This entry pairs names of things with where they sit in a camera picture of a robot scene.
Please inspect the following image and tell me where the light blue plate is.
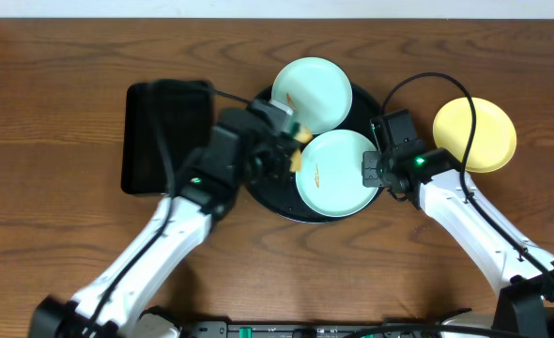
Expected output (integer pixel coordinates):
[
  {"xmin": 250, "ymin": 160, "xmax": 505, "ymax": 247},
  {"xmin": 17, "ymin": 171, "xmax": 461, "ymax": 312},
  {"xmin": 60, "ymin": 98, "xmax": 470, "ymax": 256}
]
[
  {"xmin": 295, "ymin": 130, "xmax": 378, "ymax": 218},
  {"xmin": 271, "ymin": 57, "xmax": 353, "ymax": 134}
]

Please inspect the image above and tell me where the green yellow sponge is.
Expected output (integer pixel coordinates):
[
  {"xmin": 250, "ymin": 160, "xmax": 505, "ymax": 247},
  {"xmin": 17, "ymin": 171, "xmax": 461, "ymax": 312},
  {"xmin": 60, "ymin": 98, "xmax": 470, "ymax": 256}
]
[{"xmin": 290, "ymin": 122, "xmax": 313, "ymax": 173}]

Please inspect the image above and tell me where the yellow plate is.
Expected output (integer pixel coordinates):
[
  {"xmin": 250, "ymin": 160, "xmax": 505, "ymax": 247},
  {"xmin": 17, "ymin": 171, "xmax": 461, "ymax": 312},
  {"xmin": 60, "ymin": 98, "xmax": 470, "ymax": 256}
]
[{"xmin": 433, "ymin": 98, "xmax": 516, "ymax": 173}]

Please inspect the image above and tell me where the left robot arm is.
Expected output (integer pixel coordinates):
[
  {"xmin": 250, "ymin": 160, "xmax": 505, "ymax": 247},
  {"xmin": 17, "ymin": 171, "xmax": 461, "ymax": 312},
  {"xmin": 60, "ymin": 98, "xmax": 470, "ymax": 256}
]
[{"xmin": 28, "ymin": 100, "xmax": 300, "ymax": 337}]

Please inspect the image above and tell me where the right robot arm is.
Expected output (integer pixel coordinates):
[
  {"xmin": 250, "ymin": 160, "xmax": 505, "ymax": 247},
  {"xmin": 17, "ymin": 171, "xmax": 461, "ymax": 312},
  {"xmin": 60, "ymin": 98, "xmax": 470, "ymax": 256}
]
[{"xmin": 362, "ymin": 146, "xmax": 554, "ymax": 337}]

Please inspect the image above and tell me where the round black tray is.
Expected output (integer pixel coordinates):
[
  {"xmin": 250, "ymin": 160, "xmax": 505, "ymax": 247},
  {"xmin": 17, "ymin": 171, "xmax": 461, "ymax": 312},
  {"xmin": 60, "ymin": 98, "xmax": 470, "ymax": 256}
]
[{"xmin": 246, "ymin": 84, "xmax": 381, "ymax": 223}]

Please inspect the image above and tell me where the black rectangular tray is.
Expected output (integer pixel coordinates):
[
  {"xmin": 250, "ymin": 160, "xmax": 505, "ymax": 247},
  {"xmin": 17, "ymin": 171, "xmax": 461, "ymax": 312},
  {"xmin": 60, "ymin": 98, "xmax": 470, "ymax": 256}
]
[{"xmin": 121, "ymin": 80, "xmax": 214, "ymax": 195}]

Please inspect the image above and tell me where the light blue plate back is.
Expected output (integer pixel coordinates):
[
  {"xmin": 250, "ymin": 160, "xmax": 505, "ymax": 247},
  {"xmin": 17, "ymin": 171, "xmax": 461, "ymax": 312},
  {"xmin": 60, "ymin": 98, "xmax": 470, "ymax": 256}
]
[{"xmin": 271, "ymin": 57, "xmax": 353, "ymax": 134}]

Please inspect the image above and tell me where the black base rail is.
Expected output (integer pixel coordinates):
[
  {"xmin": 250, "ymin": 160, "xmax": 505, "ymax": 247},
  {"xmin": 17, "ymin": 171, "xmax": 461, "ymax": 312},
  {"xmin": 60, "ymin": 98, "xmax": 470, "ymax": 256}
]
[{"xmin": 182, "ymin": 319, "xmax": 447, "ymax": 338}]

